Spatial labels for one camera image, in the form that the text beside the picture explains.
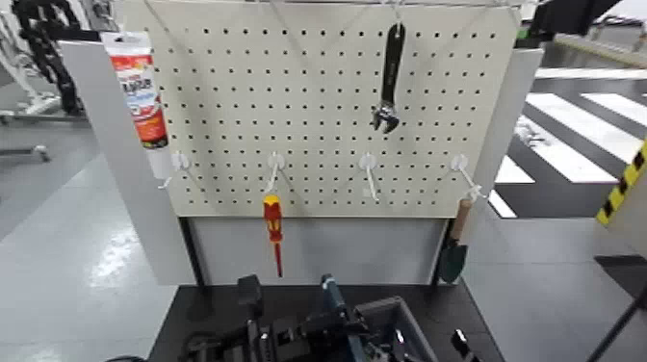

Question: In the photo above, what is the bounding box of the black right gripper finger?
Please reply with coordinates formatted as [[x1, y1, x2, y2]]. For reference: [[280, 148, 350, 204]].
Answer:
[[450, 328, 478, 362]]

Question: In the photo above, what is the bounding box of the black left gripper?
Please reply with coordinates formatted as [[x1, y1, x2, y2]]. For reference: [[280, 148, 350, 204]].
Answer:
[[237, 273, 366, 362]]

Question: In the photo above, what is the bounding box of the grey blue plastic crate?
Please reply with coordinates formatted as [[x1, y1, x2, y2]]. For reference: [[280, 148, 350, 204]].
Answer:
[[353, 296, 440, 362]]

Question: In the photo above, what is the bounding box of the red yellow screwdriver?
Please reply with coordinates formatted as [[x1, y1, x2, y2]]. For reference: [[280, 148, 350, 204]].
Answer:
[[262, 194, 284, 278]]

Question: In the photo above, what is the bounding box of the white pegboard hook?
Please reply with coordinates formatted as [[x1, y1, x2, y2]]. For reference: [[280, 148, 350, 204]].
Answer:
[[264, 151, 286, 194], [451, 153, 487, 203], [158, 150, 192, 192], [358, 152, 380, 203]]

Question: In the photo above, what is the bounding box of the black slanted pole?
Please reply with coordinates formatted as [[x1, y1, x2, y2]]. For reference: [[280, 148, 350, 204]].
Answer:
[[585, 297, 647, 362]]

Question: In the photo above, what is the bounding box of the yellow black hazard striped barrier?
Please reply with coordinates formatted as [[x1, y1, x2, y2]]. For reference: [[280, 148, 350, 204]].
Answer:
[[594, 140, 647, 227]]

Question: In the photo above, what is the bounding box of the beige perforated pegboard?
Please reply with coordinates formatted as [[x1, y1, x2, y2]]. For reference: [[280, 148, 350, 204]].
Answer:
[[113, 0, 523, 220]]

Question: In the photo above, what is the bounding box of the white red sealant tube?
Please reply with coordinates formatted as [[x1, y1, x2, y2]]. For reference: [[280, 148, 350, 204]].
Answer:
[[101, 31, 174, 181]]

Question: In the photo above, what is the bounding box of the black adjustable wrench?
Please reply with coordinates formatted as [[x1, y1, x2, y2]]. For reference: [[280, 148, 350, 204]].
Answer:
[[373, 22, 407, 135]]

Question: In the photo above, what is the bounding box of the black monitor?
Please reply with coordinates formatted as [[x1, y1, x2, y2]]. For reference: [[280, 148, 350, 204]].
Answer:
[[515, 0, 624, 50]]

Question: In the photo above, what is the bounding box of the white metal stand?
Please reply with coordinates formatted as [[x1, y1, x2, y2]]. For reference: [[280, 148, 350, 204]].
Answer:
[[0, 10, 63, 127]]

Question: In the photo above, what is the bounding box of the black robot in background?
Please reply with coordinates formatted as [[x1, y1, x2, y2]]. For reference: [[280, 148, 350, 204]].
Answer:
[[12, 0, 102, 117]]

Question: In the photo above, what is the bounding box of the green trowel wooden handle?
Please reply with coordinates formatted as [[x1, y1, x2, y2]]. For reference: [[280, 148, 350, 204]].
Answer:
[[437, 198, 473, 284]]

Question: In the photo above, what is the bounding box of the black frame post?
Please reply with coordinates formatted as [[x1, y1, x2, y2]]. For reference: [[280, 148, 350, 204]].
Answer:
[[178, 217, 207, 287], [430, 218, 453, 285]]

